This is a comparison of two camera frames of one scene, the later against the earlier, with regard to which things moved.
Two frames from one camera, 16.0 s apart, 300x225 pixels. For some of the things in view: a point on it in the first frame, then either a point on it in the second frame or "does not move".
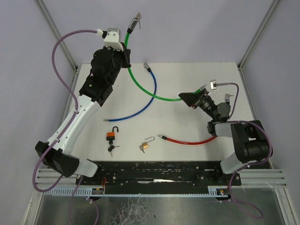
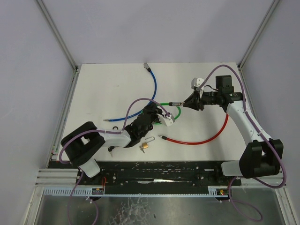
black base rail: x=122 y=177 does not move
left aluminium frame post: x=47 y=15 does not move
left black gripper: x=126 y=57 to x=152 y=114
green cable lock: x=137 y=18 to x=176 y=104
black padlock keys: x=109 y=149 does not move
